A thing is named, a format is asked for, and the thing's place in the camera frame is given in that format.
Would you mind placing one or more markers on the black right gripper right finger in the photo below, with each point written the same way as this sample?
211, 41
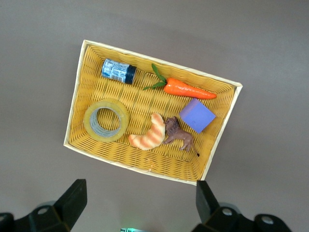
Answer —
212, 215

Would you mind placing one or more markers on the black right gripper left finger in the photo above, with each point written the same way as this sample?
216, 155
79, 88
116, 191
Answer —
65, 210

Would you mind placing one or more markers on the clear packing tape roll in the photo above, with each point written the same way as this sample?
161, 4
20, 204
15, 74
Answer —
88, 120

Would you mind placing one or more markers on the brown toy lion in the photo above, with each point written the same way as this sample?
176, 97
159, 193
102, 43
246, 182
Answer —
178, 135

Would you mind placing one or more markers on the striped toy croissant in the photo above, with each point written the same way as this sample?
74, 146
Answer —
152, 137

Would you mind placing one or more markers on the purple foam cube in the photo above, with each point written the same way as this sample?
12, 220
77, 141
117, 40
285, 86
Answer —
196, 116

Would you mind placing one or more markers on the orange toy carrot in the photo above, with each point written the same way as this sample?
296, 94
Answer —
183, 89

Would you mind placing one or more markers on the yellow woven basket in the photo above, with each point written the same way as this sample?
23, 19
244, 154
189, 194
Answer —
144, 104

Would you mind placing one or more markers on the brown table cover sheet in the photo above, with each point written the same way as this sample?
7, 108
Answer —
36, 72

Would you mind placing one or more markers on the small jar black lid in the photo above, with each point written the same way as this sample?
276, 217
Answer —
116, 70

